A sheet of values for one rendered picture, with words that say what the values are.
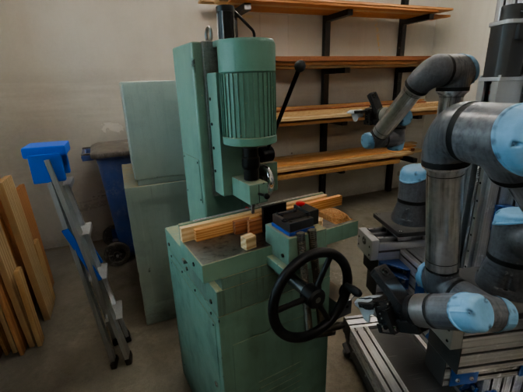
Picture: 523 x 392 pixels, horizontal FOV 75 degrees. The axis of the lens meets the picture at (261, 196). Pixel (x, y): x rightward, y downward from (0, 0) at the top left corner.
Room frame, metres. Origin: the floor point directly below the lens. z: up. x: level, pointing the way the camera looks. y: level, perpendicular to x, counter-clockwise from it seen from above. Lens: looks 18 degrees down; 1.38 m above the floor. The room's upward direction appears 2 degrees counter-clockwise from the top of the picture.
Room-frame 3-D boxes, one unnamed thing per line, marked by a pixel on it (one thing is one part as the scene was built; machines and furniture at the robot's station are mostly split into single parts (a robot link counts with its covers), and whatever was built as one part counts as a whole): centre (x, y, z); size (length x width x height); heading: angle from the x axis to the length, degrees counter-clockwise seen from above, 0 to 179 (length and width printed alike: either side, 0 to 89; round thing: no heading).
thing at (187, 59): (1.37, 0.18, 1.16); 0.22 x 0.22 x 0.72; 29
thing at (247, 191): (1.14, 0.04, 1.03); 0.14 x 0.07 x 0.09; 29
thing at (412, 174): (1.32, -0.63, 0.98); 0.13 x 0.12 x 0.14; 111
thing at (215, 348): (1.22, 0.09, 0.36); 0.58 x 0.45 x 0.71; 29
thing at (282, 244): (0.97, -0.10, 0.92); 0.15 x 0.13 x 0.09; 119
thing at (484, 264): (0.83, -0.68, 0.87); 0.15 x 0.15 x 0.10
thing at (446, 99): (1.37, -0.74, 1.19); 0.15 x 0.12 x 0.55; 111
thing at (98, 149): (2.76, 1.09, 0.48); 0.64 x 0.54 x 0.97; 115
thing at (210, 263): (1.05, -0.06, 0.87); 0.61 x 0.30 x 0.06; 119
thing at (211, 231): (1.17, -0.05, 0.92); 0.62 x 0.02 x 0.04; 119
